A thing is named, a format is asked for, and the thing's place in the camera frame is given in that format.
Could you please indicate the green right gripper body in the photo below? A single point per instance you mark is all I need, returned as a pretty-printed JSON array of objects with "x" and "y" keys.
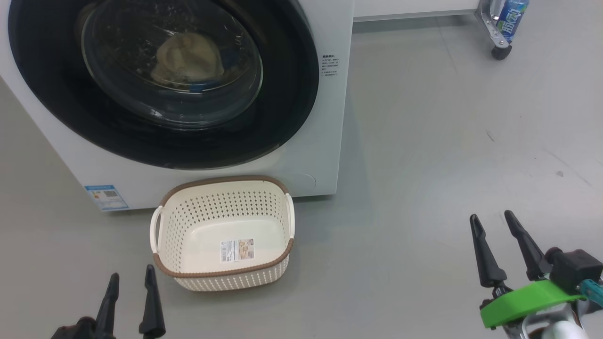
[{"x": 523, "y": 303}]

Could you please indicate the small printed text label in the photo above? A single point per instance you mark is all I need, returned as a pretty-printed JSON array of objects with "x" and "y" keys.
[{"x": 330, "y": 65}]

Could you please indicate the cream perforated basket brown rim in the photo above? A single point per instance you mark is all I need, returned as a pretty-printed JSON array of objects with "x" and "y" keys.
[{"x": 226, "y": 278}]

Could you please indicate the paper basket label sticker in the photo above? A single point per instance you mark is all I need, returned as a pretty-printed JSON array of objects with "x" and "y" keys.
[{"x": 238, "y": 250}]

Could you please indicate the cream garment with blue cuffs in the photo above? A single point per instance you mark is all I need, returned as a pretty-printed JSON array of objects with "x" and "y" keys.
[{"x": 188, "y": 59}]

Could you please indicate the black round glass washer door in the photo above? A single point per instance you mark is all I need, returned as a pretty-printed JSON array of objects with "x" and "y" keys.
[{"x": 282, "y": 94}]

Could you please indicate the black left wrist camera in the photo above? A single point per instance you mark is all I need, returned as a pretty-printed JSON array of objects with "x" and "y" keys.
[{"x": 73, "y": 329}]

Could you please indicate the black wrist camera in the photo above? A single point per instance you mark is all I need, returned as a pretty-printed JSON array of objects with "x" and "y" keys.
[
  {"x": 577, "y": 270},
  {"x": 73, "y": 329}
]

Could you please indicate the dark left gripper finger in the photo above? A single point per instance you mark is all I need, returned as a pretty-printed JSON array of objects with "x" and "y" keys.
[
  {"x": 151, "y": 306},
  {"x": 108, "y": 310}
]

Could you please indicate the blue green labelled bottle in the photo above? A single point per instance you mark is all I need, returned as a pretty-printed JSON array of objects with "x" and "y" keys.
[{"x": 512, "y": 19}]

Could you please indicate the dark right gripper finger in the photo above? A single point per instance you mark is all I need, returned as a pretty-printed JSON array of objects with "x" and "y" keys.
[
  {"x": 532, "y": 256},
  {"x": 490, "y": 266}
]

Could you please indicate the blue energy label sticker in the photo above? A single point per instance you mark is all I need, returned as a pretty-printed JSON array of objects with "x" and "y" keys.
[{"x": 107, "y": 197}]

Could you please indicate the white front-load washing machine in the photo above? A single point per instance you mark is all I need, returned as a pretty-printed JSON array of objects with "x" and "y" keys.
[{"x": 325, "y": 141}]

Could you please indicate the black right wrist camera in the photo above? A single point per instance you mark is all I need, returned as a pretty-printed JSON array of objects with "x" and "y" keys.
[{"x": 577, "y": 270}]

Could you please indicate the metal cart leg with caster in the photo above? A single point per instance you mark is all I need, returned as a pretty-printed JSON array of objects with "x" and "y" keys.
[{"x": 494, "y": 33}]

